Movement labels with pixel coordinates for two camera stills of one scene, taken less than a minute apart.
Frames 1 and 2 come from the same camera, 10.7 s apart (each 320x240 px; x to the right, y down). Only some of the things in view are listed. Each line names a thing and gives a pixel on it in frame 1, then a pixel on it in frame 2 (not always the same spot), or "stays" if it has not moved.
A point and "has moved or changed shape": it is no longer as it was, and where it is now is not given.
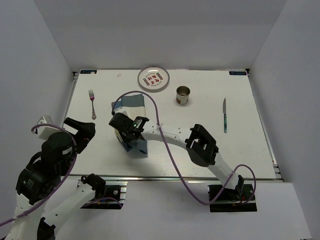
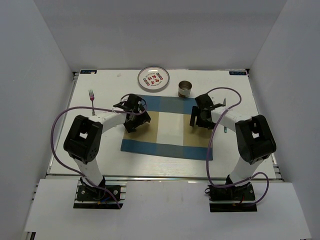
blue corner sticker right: x=236 y=73 stays
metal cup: x=182 y=93 has moved or changed shape
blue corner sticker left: x=88 y=72 stays
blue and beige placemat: x=134 y=105 has moved or changed shape
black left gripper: x=86 y=132 -> x=143 y=118
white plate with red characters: x=153 y=78 stays
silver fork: x=92 y=97 stays
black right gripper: x=126 y=139 -> x=209 y=125
